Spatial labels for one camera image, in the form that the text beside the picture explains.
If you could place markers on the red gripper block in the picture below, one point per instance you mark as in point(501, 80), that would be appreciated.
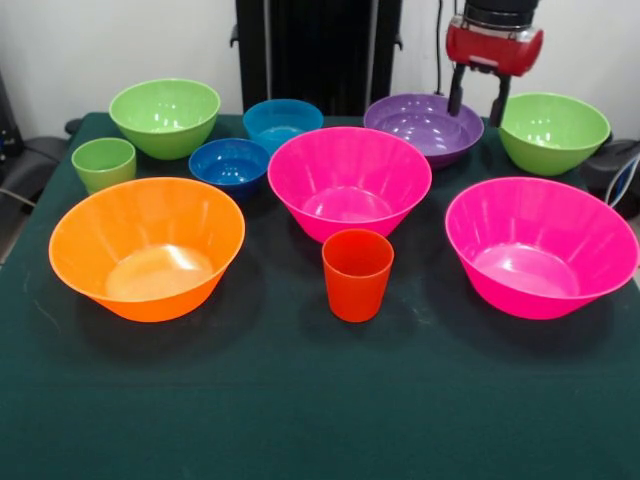
point(495, 47)

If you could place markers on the purple plastic bowl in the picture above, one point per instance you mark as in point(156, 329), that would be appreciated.
point(420, 125)

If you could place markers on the orange plastic bowl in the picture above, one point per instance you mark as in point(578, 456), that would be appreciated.
point(145, 235)

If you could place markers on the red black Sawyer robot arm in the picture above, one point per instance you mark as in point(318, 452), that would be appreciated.
point(500, 10)

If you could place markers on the green plastic bowl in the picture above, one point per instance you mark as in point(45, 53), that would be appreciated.
point(550, 145)
point(165, 110)

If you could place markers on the black office chair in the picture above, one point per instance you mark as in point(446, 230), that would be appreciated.
point(600, 175)
point(35, 165)

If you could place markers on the pink plastic bowl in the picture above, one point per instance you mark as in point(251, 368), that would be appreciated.
point(350, 180)
point(540, 240)

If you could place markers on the light blue plastic bowl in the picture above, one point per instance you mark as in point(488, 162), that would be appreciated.
point(282, 122)

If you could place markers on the red plastic cup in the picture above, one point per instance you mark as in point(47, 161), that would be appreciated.
point(357, 290)

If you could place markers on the dark blue plastic bowl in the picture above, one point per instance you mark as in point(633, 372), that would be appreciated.
point(227, 165)

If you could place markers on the dark green tablecloth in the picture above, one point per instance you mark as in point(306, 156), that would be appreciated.
point(320, 400)

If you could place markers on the green plastic cup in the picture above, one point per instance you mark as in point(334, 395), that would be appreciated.
point(102, 172)

